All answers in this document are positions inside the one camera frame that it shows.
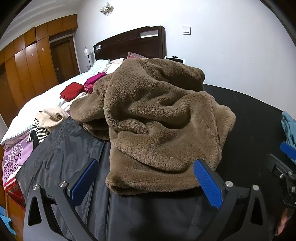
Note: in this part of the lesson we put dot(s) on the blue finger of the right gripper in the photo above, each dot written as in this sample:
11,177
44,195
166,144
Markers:
288,150

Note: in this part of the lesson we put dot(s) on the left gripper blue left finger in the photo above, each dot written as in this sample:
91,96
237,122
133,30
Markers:
80,182

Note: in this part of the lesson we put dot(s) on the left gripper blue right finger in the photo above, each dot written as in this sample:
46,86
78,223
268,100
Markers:
210,182

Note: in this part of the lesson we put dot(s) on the brown fleece sweater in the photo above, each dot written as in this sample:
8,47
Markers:
159,121

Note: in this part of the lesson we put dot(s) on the operator right hand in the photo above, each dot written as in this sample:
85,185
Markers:
285,217

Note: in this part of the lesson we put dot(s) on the folded teal fleece garment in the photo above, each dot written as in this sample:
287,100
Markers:
289,126

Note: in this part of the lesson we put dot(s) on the black satin work cloth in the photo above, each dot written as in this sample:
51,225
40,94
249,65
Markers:
251,210

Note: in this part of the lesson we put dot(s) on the striped black white garment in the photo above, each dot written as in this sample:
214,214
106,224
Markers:
37,134

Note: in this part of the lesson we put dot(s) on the purple floral bedspread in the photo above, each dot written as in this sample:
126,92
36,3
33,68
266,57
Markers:
14,157

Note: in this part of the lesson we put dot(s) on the beige folded garment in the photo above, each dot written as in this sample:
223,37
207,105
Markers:
51,117

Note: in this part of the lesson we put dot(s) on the white bed sheet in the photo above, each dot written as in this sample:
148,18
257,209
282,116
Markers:
24,121

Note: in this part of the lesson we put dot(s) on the red folded garment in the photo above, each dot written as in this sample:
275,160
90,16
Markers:
71,91

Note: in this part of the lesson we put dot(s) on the magenta folded garment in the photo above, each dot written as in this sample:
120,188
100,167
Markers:
89,84

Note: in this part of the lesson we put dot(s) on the brown wooden door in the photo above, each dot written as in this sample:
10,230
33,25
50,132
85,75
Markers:
64,59

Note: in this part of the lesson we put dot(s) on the orange wooden wardrobe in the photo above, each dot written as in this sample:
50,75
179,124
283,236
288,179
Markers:
27,68

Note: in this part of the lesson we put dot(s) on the white tablet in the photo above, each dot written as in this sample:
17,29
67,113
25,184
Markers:
176,59

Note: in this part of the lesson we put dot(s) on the white bedside lamp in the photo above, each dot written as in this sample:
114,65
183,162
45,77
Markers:
87,54

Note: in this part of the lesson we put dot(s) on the pink striped pillow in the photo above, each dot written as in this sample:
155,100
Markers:
132,55

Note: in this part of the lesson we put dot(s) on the dark wooden headboard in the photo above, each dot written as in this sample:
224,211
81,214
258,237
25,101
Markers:
146,41

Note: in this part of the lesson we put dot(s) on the white wall switch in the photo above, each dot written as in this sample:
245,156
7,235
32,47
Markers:
186,30

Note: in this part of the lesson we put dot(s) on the wall lamp fixture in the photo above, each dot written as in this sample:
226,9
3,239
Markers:
107,9

